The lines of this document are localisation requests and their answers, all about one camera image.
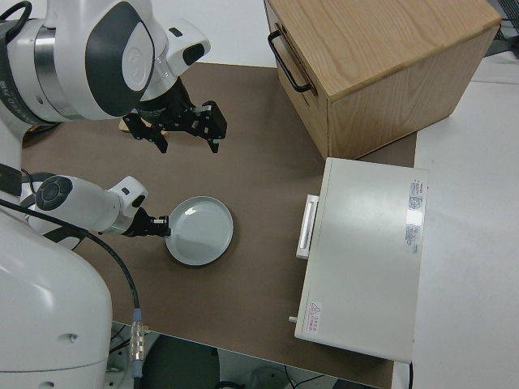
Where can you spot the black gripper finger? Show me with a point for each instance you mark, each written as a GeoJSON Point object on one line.
{"type": "Point", "coordinates": [152, 135]}
{"type": "Point", "coordinates": [213, 123]}
{"type": "Point", "coordinates": [168, 233]}

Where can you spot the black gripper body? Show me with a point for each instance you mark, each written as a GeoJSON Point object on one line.
{"type": "Point", "coordinates": [170, 113]}
{"type": "Point", "coordinates": [146, 227]}

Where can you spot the gray round plate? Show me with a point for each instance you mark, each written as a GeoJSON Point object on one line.
{"type": "Point", "coordinates": [200, 231]}

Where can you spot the brown table mat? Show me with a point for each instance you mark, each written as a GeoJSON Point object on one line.
{"type": "Point", "coordinates": [243, 170]}

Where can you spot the light wooden box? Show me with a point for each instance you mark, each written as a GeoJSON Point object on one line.
{"type": "Point", "coordinates": [385, 48]}

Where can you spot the white toaster oven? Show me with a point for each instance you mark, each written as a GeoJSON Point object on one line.
{"type": "Point", "coordinates": [365, 251]}

